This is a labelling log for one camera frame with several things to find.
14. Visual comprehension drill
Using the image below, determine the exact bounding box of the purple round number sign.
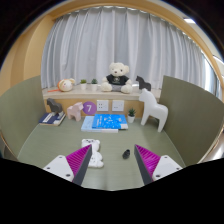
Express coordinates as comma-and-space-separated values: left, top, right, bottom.
82, 100, 98, 116

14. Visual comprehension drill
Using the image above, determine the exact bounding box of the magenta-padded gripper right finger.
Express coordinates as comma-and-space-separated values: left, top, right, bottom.
133, 144, 183, 186

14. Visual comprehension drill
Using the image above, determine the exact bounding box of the small black charger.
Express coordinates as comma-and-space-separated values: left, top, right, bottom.
121, 149, 132, 160

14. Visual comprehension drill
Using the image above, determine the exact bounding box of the green desk divider panel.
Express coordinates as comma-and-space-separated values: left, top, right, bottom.
159, 75, 224, 167
0, 75, 46, 158

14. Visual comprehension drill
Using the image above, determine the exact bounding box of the white wall socket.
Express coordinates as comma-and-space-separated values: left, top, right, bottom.
111, 99, 125, 112
96, 99, 110, 112

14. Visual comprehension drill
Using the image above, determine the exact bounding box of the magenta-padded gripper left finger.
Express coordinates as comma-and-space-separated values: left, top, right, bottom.
43, 144, 93, 187

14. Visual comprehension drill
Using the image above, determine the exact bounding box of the pink horse figure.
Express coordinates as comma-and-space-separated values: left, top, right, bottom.
66, 101, 84, 122

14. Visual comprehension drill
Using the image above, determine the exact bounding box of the grey white curtain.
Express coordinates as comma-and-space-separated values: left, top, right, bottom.
40, 6, 209, 89

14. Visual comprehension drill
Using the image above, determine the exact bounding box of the dark navy book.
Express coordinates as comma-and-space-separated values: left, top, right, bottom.
38, 111, 67, 127

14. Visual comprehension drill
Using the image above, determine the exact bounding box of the bright blue book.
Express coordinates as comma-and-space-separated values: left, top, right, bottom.
91, 113, 129, 130

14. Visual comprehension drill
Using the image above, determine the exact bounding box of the large white horse figure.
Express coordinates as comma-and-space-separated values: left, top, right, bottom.
138, 88, 169, 133

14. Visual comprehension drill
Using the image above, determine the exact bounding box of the dark grey horse figure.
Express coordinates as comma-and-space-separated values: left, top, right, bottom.
46, 97, 64, 115

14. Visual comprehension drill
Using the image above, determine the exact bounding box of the small potted plant white pot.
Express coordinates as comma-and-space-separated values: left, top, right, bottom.
90, 78, 99, 92
79, 78, 88, 91
127, 107, 137, 124

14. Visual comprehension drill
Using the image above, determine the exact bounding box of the cream teddy bear black shirt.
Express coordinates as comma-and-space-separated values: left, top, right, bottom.
100, 62, 134, 94

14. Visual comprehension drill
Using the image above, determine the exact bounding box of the small black horse figure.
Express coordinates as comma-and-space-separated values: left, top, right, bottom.
135, 75, 152, 92

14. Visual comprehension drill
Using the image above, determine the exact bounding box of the cream and orange plush toy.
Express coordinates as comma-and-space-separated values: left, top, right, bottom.
57, 78, 76, 93

